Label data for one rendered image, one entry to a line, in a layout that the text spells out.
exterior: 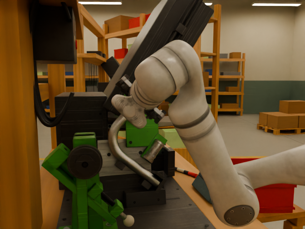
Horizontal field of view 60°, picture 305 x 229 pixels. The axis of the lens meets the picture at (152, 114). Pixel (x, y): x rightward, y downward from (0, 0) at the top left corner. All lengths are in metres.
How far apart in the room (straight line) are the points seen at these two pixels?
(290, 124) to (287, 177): 6.45
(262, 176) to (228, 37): 9.90
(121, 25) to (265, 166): 4.39
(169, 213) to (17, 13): 0.65
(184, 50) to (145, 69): 0.07
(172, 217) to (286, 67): 10.57
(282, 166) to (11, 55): 0.62
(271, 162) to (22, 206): 0.57
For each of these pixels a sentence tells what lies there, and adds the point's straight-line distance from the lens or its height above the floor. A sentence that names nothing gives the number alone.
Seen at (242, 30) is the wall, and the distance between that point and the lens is 10.65.
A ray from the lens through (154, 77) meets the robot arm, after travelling 0.39.
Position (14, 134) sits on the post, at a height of 1.18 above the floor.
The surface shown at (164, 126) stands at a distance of 1.06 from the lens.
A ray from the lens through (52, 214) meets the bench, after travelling 0.94.
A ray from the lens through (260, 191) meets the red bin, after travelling 1.10.
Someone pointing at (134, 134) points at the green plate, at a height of 1.11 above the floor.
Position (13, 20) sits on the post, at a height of 1.42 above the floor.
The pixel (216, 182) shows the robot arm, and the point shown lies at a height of 1.11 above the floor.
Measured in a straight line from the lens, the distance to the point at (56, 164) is 0.63.
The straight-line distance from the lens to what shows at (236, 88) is 9.90.
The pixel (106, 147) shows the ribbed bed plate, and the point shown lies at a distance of 0.91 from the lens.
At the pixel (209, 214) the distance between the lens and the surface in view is 0.86.
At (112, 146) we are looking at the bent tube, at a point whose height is 1.09.
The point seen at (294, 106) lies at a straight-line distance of 7.55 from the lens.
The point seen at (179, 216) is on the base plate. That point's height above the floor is 0.90.
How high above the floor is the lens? 1.30
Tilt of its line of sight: 8 degrees down
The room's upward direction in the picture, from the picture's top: straight up
